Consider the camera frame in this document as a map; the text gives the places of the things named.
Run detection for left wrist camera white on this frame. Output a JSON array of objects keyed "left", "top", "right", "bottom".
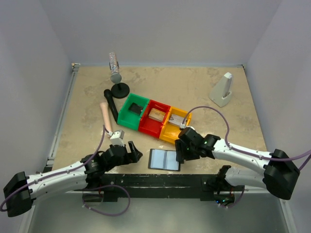
[{"left": 109, "top": 130, "right": 124, "bottom": 147}]

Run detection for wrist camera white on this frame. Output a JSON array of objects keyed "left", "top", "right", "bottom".
[
  {"left": 109, "top": 130, "right": 124, "bottom": 147},
  {"left": 179, "top": 124, "right": 195, "bottom": 132}
]

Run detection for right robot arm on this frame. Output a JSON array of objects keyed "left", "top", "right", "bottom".
[{"left": 175, "top": 127, "right": 300, "bottom": 200}]

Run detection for glitter tube on black stand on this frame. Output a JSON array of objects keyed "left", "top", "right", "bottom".
[{"left": 109, "top": 52, "right": 130, "bottom": 99}]

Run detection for red plastic bin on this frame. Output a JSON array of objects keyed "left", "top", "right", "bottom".
[{"left": 138, "top": 100, "right": 171, "bottom": 138}]

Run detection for silver cards in yellow bin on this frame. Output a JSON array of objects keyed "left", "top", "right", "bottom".
[{"left": 168, "top": 114, "right": 184, "bottom": 127}]

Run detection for black bin handle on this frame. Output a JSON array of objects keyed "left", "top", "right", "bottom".
[{"left": 104, "top": 89, "right": 119, "bottom": 121}]

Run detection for yellow plastic bin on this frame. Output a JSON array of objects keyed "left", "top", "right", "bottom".
[{"left": 159, "top": 107, "right": 192, "bottom": 144}]

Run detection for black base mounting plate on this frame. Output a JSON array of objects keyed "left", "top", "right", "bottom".
[{"left": 82, "top": 174, "right": 243, "bottom": 202}]

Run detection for green plastic bin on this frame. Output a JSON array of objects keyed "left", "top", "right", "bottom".
[{"left": 117, "top": 93, "right": 150, "bottom": 131}]

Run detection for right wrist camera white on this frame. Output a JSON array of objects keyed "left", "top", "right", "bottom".
[{"left": 179, "top": 124, "right": 195, "bottom": 132}]

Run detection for white wedge stand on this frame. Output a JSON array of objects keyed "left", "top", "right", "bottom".
[{"left": 208, "top": 72, "right": 233, "bottom": 107}]

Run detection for gold cards in red bin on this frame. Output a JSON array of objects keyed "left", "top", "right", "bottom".
[{"left": 148, "top": 108, "right": 166, "bottom": 122}]

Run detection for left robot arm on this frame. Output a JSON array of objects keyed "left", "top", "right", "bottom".
[{"left": 0, "top": 141, "right": 143, "bottom": 217}]

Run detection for black leather card holder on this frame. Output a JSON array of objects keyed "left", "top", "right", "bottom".
[{"left": 148, "top": 149, "right": 180, "bottom": 171}]

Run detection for pink cylinder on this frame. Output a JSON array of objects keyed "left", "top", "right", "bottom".
[{"left": 100, "top": 102, "right": 112, "bottom": 132}]

